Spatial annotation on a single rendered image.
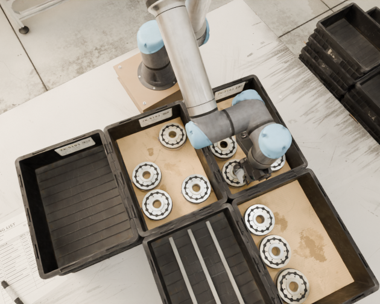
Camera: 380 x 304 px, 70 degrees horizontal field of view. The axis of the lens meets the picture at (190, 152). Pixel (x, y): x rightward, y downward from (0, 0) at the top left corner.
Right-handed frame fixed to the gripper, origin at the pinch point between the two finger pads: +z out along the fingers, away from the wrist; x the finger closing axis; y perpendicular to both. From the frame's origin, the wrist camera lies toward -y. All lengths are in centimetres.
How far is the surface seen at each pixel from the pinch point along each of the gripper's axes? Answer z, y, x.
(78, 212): 2, -3, -60
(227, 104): 2.4, -28.0, 4.5
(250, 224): -0.9, 18.7, -5.0
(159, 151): 2.3, -16.1, -27.1
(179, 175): 2.2, -5.2, -22.5
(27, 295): 15, 18, -86
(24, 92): 86, -121, -110
